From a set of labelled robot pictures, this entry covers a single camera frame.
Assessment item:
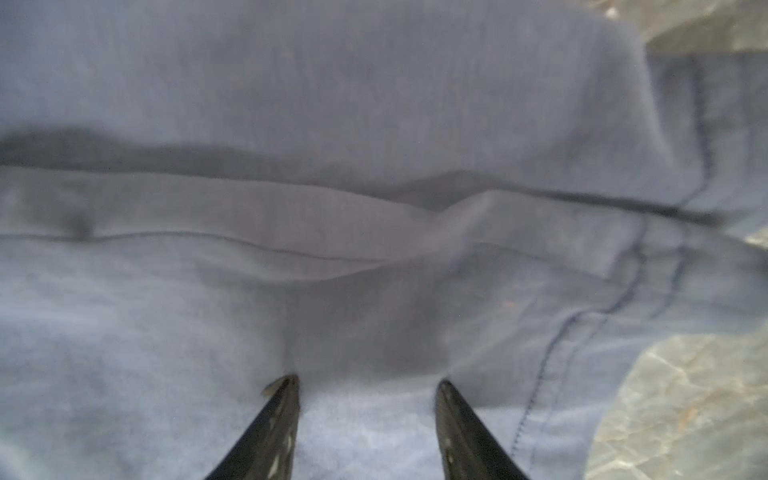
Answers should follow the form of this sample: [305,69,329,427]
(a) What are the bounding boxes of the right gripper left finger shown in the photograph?
[206,374,300,480]

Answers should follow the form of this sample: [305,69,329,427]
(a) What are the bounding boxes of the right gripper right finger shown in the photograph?
[435,379,528,480]

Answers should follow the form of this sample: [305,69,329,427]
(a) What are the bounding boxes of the grey-blue tank top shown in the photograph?
[1,1,767,479]

